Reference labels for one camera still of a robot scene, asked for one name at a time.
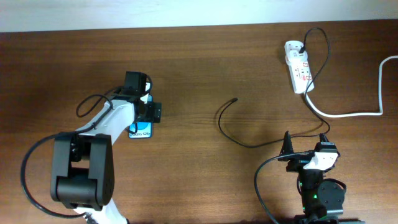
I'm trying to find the blue Samsung Galaxy smartphone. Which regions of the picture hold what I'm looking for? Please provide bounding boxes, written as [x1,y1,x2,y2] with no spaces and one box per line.
[128,93,154,139]

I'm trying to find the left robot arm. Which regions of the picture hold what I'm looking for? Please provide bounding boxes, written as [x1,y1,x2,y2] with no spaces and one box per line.
[50,83,161,223]

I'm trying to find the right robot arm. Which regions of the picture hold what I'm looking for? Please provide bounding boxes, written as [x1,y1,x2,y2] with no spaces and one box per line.
[278,132,363,224]

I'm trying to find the white USB charger plug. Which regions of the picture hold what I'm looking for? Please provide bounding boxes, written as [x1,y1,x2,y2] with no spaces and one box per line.
[285,49,308,65]

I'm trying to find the white power strip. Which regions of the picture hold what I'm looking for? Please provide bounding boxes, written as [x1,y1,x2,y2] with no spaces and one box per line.
[284,40,312,94]

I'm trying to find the white power strip cord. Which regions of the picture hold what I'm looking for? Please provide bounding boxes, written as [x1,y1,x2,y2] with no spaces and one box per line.
[303,55,398,119]

